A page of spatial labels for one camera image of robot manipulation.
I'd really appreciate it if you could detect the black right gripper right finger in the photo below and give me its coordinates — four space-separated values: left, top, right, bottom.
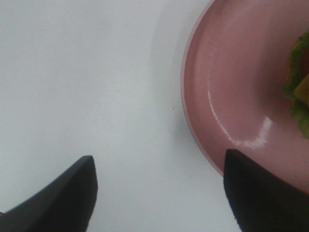
224 149 309 232

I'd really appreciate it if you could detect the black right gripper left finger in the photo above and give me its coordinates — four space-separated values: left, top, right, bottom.
0 156 98 232

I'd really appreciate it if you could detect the burger with lettuce and cheese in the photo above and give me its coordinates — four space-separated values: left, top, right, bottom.
282 31 309 139

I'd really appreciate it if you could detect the pink round plate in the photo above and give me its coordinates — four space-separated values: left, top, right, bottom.
182 0 309 179

